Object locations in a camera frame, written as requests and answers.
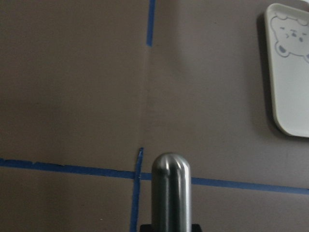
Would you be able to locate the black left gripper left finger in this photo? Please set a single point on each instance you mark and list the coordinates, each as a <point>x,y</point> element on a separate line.
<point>145,228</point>

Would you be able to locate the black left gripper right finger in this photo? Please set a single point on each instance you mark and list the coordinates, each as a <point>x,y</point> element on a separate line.
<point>196,228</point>

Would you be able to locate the steel muddler with black tip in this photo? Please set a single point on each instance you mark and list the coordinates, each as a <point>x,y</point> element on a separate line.
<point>171,194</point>

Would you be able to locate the cream bear serving tray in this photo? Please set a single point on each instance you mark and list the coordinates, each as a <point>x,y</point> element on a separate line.
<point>287,33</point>

